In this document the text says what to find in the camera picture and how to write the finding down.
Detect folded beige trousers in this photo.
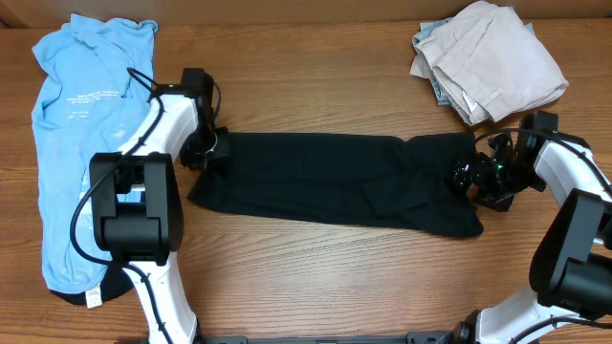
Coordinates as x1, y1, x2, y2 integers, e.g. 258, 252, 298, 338
417, 1, 569, 126

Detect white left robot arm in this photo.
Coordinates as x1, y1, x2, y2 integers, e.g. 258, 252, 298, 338
90, 82, 227, 343

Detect light blue t-shirt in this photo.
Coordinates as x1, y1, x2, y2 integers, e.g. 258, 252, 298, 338
32, 14, 158, 294

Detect black t-shirt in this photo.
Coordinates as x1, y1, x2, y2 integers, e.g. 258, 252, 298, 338
188, 133, 484, 238

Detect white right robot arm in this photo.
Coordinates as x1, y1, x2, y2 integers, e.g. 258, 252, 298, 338
408, 129, 611, 343

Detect black garment under blue shirt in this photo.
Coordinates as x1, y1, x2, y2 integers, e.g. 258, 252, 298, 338
51, 267, 133, 308

